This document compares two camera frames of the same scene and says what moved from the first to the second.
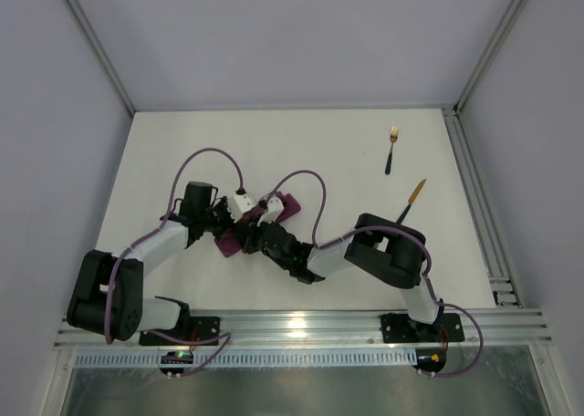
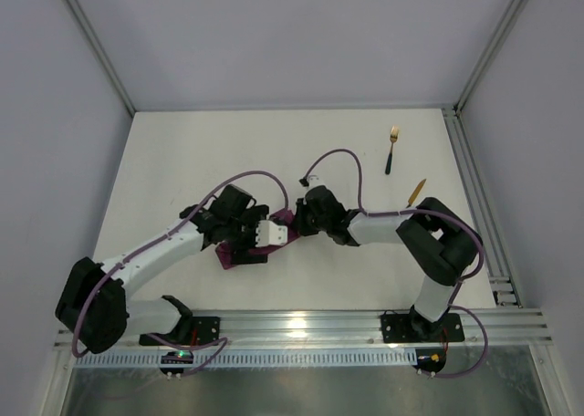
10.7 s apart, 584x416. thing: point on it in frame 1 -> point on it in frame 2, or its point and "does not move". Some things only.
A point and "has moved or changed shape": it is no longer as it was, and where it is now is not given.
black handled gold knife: [411, 201] does not move
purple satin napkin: [231, 242] has moved or changed shape
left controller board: [176, 362] does not move
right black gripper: [255, 232] -> [302, 217]
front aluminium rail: [328, 331] does not move
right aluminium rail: [504, 293] does not move
